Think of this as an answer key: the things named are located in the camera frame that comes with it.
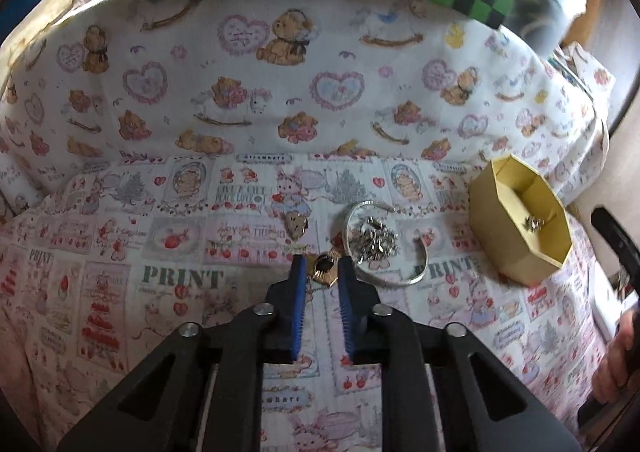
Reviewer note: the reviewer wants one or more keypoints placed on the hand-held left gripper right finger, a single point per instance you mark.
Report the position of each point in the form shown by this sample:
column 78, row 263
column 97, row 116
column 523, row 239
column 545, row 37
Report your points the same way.
column 346, row 312

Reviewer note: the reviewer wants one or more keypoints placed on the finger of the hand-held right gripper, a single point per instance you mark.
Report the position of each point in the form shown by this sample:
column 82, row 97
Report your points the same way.
column 612, row 234

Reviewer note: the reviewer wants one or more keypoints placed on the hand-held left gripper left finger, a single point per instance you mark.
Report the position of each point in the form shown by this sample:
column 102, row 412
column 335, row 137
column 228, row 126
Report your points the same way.
column 298, row 312

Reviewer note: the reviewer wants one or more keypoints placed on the gold pendant with black stone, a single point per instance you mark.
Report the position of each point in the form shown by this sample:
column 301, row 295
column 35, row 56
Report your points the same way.
column 325, row 264

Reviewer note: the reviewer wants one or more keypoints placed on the yellow octagonal paper box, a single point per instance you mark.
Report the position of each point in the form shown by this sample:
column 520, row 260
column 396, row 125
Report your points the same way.
column 500, row 242

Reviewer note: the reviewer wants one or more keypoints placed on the small silver jewelry piece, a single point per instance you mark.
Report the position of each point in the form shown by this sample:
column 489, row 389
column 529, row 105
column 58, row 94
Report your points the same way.
column 536, row 223

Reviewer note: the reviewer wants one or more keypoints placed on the person's right hand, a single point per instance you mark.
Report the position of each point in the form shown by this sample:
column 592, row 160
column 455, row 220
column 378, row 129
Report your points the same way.
column 617, row 367

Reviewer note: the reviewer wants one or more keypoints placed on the heart-shaped brooch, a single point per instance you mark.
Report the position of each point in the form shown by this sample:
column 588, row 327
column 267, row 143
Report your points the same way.
column 296, row 224

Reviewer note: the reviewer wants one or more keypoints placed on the silver bangle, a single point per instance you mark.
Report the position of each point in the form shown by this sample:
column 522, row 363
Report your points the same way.
column 424, row 257

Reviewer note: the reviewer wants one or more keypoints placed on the patchwork print cloth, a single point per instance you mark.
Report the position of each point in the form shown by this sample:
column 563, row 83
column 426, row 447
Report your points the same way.
column 150, row 257

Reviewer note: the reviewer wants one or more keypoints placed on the clear plastic bucket with lid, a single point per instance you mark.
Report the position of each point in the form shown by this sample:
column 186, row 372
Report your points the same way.
column 550, row 6

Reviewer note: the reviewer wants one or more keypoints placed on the bear print cloth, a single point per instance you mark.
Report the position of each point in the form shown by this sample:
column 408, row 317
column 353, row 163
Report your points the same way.
column 350, row 31

